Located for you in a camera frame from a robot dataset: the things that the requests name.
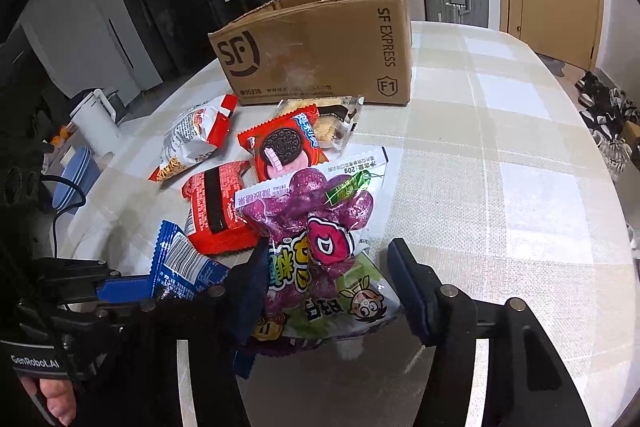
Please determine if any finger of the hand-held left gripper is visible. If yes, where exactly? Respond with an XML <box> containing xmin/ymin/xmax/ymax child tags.
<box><xmin>19</xmin><ymin>302</ymin><xmax>137</xmax><ymax>334</ymax></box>
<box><xmin>31</xmin><ymin>257</ymin><xmax>157</xmax><ymax>306</ymax></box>

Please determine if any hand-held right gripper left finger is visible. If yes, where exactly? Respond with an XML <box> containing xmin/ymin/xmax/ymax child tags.
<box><xmin>100</xmin><ymin>238</ymin><xmax>272</xmax><ymax>427</ymax></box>

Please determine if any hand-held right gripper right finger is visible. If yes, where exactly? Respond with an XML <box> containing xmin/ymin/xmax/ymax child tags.
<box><xmin>386</xmin><ymin>237</ymin><xmax>592</xmax><ymax>427</ymax></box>

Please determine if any blue snack packet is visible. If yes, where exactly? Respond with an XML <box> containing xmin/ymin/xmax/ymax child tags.
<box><xmin>149</xmin><ymin>220</ymin><xmax>232</xmax><ymax>303</ymax></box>

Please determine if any purple grape gummy bag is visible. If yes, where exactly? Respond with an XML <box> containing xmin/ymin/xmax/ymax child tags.
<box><xmin>234</xmin><ymin>146</ymin><xmax>405</xmax><ymax>358</ymax></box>

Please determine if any white red noodle snack packet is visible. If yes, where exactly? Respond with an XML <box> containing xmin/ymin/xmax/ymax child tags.
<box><xmin>148</xmin><ymin>94</ymin><xmax>240</xmax><ymax>184</ymax></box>

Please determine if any clear cracker packet black label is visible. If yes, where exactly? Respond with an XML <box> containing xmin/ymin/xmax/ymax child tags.
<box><xmin>274</xmin><ymin>94</ymin><xmax>366</xmax><ymax>154</ymax></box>

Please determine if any brown cardboard box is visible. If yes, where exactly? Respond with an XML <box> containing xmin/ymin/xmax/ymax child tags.
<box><xmin>207</xmin><ymin>0</ymin><xmax>414</xmax><ymax>108</ymax></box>

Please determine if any person's left hand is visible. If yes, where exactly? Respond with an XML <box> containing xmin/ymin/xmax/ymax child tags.
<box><xmin>20</xmin><ymin>376</ymin><xmax>77</xmax><ymax>427</ymax></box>

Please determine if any red packet black stripe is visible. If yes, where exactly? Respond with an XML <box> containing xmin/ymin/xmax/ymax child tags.
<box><xmin>181</xmin><ymin>160</ymin><xmax>261</xmax><ymax>256</ymax></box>

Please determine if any checked tablecloth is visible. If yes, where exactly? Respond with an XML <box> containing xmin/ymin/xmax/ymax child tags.
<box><xmin>60</xmin><ymin>21</ymin><xmax>640</xmax><ymax>427</ymax></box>

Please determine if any red sandwich cookie packet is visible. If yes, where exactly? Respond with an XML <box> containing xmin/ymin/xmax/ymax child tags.
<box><xmin>236</xmin><ymin>103</ymin><xmax>330</xmax><ymax>184</ymax></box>

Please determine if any white kettle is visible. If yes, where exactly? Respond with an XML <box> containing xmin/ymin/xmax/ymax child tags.
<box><xmin>69</xmin><ymin>88</ymin><xmax>124</xmax><ymax>154</ymax></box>

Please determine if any pile of shoes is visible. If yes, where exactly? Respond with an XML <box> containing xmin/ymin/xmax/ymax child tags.
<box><xmin>574</xmin><ymin>71</ymin><xmax>640</xmax><ymax>182</ymax></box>

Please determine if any brown grey door mat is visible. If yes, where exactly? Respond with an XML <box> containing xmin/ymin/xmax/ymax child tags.
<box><xmin>541</xmin><ymin>56</ymin><xmax>567</xmax><ymax>78</ymax></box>

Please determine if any black cable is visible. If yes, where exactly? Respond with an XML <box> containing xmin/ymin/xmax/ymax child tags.
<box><xmin>41</xmin><ymin>174</ymin><xmax>87</xmax><ymax>268</ymax></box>

